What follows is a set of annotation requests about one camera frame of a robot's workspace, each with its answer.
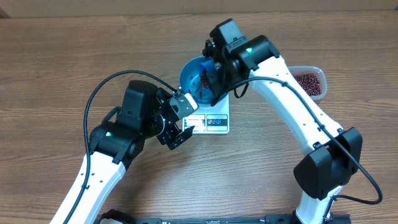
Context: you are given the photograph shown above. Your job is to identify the blue plastic measuring scoop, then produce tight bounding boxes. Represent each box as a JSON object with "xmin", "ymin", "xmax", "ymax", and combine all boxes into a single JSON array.
[{"xmin": 199, "ymin": 59, "xmax": 216, "ymax": 75}]

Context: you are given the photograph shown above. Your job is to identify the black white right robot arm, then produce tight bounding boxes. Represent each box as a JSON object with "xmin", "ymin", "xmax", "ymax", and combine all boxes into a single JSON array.
[{"xmin": 203, "ymin": 19, "xmax": 363, "ymax": 223}]

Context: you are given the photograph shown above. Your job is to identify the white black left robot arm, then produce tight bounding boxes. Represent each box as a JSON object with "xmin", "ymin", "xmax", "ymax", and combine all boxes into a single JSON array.
[{"xmin": 51, "ymin": 80, "xmax": 198, "ymax": 223}]

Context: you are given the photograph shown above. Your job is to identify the red beans in bowl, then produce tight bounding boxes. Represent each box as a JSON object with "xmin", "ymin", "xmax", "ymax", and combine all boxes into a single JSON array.
[{"xmin": 188, "ymin": 74, "xmax": 213, "ymax": 101}]

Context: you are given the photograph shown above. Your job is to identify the white digital kitchen scale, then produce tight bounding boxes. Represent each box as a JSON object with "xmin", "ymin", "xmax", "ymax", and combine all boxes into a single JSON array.
[{"xmin": 182, "ymin": 96, "xmax": 230, "ymax": 134}]

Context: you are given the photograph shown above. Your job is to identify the teal metal bowl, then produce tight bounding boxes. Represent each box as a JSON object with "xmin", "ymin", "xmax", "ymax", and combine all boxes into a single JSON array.
[{"xmin": 179, "ymin": 57, "xmax": 215, "ymax": 106}]

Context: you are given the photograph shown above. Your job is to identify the clear plastic bean container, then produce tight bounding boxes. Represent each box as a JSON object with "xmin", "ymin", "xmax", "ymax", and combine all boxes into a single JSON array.
[{"xmin": 289, "ymin": 66, "xmax": 327, "ymax": 101}]

